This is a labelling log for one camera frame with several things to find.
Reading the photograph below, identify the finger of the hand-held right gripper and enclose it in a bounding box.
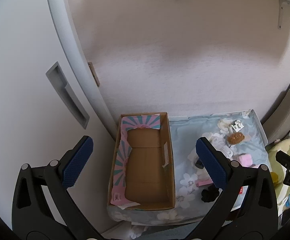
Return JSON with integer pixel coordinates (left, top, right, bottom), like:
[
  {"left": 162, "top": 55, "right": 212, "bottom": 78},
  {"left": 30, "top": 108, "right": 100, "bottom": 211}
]
[{"left": 275, "top": 149, "right": 290, "bottom": 167}]

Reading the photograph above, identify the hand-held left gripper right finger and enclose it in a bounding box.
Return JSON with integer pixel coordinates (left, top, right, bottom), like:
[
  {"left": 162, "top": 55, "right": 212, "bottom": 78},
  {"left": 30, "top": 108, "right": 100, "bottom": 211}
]
[{"left": 192, "top": 137, "right": 277, "bottom": 238}]

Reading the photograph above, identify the white shelf bracket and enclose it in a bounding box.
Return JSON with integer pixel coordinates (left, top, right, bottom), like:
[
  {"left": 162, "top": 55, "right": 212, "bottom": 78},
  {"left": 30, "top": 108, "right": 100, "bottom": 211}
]
[{"left": 277, "top": 0, "right": 290, "bottom": 29}]

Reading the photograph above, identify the brown plush hair clip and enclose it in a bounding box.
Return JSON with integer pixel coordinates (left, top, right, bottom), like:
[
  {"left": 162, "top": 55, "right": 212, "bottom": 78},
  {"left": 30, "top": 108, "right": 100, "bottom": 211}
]
[{"left": 226, "top": 132, "right": 251, "bottom": 146}]

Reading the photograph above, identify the white packet with red tag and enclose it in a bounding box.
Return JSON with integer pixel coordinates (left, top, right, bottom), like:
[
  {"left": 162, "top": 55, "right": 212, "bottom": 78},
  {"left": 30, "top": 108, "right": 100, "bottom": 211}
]
[{"left": 231, "top": 185, "right": 250, "bottom": 211}]

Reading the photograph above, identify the yellow plush blanket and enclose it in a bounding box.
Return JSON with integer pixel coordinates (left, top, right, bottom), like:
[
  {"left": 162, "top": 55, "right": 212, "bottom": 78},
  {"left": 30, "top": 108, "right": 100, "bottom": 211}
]
[{"left": 267, "top": 135, "right": 290, "bottom": 208}]

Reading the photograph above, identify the pink fuzzy scrunchie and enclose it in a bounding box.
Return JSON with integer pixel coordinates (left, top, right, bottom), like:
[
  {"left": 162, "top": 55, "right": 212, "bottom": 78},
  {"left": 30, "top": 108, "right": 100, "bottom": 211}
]
[{"left": 237, "top": 154, "right": 253, "bottom": 168}]

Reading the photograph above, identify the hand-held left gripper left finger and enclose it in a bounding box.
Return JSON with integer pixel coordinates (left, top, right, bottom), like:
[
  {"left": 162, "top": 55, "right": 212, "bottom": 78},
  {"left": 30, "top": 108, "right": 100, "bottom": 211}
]
[{"left": 11, "top": 135, "right": 98, "bottom": 235}]

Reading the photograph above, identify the pink flat packet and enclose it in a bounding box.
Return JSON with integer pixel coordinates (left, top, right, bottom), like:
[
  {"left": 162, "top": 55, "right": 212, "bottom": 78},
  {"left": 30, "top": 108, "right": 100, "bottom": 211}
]
[{"left": 196, "top": 178, "right": 214, "bottom": 188}]

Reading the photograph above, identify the grey recessed door handle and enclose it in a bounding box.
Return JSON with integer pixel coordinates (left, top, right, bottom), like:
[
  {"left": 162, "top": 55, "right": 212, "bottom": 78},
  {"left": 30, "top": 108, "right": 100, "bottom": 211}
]
[{"left": 46, "top": 61, "right": 90, "bottom": 130}]

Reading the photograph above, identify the cardboard box with striped lining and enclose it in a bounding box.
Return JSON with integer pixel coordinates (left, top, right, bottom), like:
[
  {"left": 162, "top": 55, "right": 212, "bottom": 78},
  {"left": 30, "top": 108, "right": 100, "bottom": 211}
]
[{"left": 107, "top": 112, "right": 176, "bottom": 211}]

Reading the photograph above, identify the black fuzzy scrunchie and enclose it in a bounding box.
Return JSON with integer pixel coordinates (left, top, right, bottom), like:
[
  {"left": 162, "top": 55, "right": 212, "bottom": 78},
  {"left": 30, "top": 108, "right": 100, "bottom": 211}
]
[{"left": 201, "top": 187, "right": 220, "bottom": 203}]

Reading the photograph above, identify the grey chair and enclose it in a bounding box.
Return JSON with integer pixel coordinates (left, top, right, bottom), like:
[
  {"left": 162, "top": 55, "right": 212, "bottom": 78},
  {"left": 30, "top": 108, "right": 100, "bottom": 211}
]
[{"left": 261, "top": 87, "right": 290, "bottom": 146}]

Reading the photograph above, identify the white sliding door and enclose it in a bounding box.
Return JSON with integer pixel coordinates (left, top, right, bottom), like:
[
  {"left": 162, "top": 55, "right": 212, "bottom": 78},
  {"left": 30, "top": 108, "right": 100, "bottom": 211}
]
[{"left": 0, "top": 0, "right": 118, "bottom": 233}]

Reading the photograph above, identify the white crumpled cloth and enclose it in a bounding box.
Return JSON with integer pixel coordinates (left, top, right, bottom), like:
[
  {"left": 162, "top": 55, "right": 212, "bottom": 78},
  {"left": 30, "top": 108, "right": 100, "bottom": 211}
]
[{"left": 129, "top": 224, "right": 151, "bottom": 239}]

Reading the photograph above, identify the small wooden wall block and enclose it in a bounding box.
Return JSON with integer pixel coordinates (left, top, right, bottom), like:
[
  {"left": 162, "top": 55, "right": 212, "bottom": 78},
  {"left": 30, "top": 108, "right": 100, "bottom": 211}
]
[{"left": 88, "top": 62, "right": 100, "bottom": 87}]

